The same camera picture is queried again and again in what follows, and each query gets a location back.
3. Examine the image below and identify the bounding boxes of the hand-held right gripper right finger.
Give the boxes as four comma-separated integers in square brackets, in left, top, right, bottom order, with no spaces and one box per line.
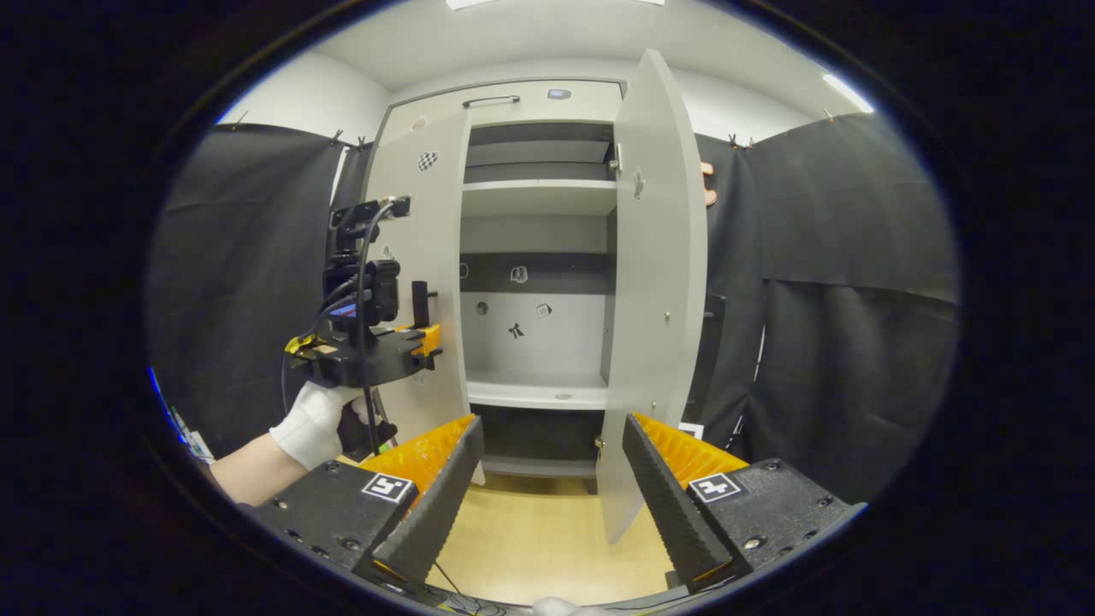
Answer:
[622,412,867,593]

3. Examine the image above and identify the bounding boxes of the grey cabinet drawer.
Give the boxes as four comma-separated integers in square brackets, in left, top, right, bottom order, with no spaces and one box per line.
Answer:
[381,81,624,145]

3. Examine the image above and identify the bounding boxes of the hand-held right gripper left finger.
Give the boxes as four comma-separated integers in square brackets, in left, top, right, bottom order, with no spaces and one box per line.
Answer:
[248,414,485,587]

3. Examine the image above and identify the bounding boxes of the grey cabinet door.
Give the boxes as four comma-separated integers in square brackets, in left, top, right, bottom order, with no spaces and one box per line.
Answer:
[364,107,485,485]
[596,49,709,545]

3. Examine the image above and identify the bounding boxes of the grey double-door shoe cabinet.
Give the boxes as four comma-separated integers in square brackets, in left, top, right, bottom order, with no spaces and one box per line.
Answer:
[364,79,630,497]

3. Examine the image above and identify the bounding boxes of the black backdrop cloth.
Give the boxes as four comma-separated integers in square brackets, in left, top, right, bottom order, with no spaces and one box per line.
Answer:
[145,111,963,506]

